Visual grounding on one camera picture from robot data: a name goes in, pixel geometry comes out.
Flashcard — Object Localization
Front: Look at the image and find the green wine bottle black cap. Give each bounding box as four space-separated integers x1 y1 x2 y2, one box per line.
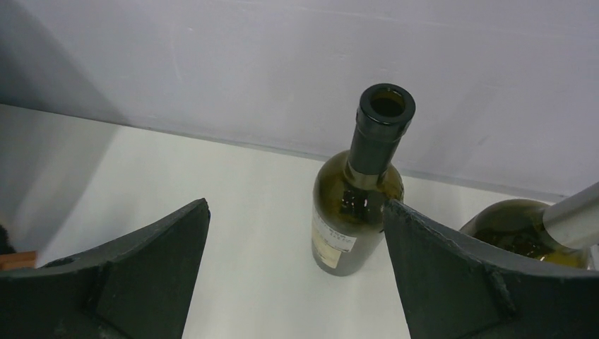
311 83 416 277

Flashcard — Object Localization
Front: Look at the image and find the brown wooden wine rack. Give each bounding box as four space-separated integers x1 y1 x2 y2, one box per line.
1 251 37 271

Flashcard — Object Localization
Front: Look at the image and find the green wine bottle grey cap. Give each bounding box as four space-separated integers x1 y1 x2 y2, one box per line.
460 183 598 270

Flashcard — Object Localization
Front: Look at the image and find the black floral plush blanket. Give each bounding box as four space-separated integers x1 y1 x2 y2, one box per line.
0 225 16 255

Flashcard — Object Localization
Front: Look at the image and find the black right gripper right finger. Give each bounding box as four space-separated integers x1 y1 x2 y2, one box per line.
383 200 598 338

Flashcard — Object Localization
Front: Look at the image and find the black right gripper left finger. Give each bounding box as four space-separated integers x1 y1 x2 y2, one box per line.
1 198 210 338

